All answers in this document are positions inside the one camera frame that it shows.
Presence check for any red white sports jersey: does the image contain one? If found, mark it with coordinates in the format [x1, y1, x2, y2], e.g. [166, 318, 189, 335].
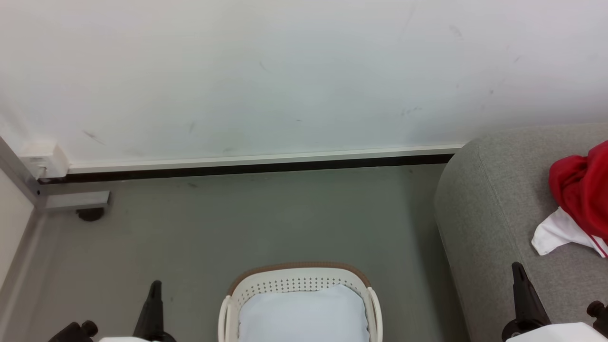
[531, 140, 608, 259]

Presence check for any white cloth in basket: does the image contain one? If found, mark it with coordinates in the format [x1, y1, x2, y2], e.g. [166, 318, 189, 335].
[237, 284, 371, 342]

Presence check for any beige partition panel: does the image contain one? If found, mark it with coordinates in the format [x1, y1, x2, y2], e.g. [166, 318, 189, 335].
[0, 169, 37, 291]

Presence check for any white perforated laundry basket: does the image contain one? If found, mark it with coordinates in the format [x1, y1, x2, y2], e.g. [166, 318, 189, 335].
[218, 261, 383, 342]

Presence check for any black partition foot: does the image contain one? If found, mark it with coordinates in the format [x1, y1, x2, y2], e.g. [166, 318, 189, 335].
[76, 207, 105, 222]

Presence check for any white junction box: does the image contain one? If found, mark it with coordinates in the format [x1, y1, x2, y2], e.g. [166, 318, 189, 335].
[18, 143, 70, 181]

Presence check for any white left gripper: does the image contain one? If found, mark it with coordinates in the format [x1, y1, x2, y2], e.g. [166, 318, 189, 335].
[97, 280, 177, 342]

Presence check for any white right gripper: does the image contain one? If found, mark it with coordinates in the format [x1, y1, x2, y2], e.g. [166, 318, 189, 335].
[501, 261, 608, 342]

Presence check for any grey fabric sofa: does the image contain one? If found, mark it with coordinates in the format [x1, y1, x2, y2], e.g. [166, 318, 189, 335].
[433, 123, 608, 342]

